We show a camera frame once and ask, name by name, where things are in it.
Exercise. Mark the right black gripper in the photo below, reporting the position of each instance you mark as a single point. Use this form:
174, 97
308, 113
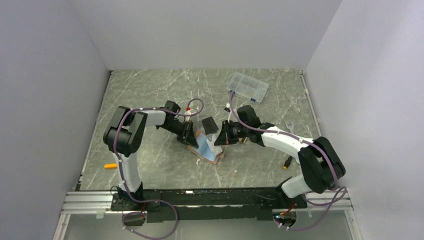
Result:
225, 137

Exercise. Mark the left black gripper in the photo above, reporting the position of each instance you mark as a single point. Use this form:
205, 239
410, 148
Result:
187, 135

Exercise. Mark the single silver credit card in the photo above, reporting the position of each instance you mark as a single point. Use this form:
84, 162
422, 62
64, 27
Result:
210, 140

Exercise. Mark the brown leather card holder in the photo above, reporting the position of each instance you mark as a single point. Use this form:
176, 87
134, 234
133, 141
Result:
203, 151

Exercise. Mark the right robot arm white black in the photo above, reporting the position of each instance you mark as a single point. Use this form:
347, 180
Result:
321, 167

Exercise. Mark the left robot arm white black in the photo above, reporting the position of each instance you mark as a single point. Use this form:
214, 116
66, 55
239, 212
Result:
124, 134

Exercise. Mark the black credit cards stack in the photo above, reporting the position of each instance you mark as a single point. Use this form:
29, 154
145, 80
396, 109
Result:
209, 125

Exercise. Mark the clear plastic organizer box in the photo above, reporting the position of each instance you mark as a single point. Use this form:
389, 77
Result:
248, 87

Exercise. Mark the black yellow screwdriver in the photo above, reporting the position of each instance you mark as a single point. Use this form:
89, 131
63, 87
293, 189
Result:
287, 163

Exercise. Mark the silver wrench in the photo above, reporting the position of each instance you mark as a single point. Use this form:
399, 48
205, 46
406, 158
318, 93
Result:
290, 126

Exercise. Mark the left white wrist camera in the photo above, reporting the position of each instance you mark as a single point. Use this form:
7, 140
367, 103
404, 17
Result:
187, 114

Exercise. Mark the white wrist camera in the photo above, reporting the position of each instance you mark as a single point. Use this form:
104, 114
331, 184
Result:
227, 108
187, 114

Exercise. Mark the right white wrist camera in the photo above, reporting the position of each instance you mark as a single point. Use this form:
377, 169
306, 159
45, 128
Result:
227, 108

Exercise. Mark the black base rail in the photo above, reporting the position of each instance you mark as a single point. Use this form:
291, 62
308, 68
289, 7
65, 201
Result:
259, 203

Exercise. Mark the yellow handled screwdriver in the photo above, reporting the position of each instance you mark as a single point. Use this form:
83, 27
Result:
110, 166

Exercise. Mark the aluminium frame rail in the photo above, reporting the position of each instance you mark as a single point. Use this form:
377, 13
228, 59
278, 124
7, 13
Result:
98, 203

